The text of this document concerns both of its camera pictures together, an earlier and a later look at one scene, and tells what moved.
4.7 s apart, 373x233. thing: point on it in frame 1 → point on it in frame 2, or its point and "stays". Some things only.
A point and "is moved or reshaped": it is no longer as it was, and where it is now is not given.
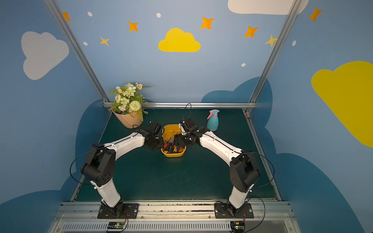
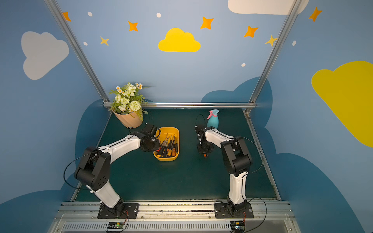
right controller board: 237,226 stays
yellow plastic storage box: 168,131 is moved or reshaped
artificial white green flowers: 128,100 stays
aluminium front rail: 82,217 stays
